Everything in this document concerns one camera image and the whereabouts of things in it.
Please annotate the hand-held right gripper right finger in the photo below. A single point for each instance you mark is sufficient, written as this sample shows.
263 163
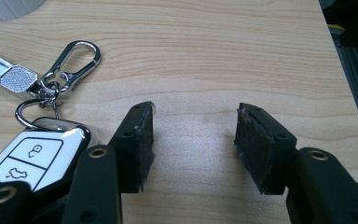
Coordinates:
262 149

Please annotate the dark equipment with yellow part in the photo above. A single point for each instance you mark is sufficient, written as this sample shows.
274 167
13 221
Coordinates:
351 14

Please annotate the white car key fob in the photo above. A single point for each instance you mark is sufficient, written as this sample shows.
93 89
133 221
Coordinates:
43 155

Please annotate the white ribbed round container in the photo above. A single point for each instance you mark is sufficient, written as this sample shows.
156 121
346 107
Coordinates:
6 9

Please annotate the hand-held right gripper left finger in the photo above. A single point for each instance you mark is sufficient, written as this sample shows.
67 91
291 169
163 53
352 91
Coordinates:
135 146

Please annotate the silver carabiner clip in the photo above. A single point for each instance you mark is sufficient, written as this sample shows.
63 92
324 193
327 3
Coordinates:
85 72

